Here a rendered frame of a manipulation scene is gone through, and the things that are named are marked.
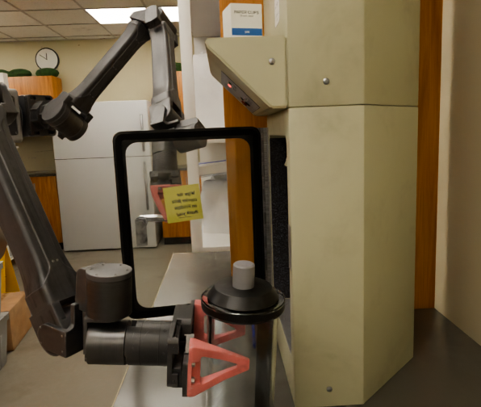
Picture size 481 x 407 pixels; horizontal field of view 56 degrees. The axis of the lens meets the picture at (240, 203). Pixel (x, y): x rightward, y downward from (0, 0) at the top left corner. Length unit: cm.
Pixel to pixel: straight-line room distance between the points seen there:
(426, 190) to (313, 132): 52
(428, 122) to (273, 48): 55
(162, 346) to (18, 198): 29
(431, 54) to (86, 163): 499
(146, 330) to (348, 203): 34
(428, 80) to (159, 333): 82
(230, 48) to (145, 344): 41
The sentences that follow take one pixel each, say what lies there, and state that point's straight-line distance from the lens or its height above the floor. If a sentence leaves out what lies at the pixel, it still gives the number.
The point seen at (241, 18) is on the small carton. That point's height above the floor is 155.
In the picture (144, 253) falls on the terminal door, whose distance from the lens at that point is 99.
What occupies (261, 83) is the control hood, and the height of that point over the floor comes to 145.
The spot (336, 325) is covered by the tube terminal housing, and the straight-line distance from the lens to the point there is 75.
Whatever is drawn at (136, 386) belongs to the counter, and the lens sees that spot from 89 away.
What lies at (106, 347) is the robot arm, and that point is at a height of 112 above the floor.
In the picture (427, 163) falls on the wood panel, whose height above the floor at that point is 129.
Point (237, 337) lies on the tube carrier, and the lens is 57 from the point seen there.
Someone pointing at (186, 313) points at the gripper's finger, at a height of 114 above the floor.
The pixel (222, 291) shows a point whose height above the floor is 118.
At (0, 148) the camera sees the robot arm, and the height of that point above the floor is 137.
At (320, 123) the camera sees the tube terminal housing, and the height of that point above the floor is 139.
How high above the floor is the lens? 138
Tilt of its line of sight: 9 degrees down
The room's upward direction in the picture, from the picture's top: 2 degrees counter-clockwise
